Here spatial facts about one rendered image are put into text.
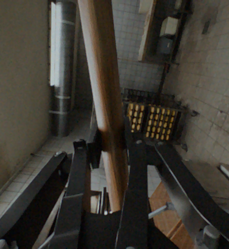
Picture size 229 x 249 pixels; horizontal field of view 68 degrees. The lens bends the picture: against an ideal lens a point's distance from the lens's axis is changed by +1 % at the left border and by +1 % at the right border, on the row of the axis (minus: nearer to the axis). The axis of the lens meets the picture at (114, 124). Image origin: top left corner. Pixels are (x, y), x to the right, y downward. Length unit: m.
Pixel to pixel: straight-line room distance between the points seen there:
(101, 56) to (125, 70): 4.99
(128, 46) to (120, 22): 0.62
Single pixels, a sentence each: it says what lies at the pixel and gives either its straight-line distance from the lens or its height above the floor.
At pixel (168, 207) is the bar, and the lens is 1.52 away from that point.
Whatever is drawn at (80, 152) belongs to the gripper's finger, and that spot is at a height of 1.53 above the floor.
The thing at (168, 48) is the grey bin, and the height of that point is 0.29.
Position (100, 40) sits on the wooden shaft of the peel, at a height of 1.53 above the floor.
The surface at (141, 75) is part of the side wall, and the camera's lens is 5.21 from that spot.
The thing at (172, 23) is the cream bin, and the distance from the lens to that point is 4.70.
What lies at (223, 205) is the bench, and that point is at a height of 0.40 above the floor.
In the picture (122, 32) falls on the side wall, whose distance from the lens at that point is 5.18.
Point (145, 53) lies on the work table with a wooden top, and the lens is 4.34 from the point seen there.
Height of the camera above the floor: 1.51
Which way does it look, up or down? 3 degrees down
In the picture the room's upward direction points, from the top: 82 degrees counter-clockwise
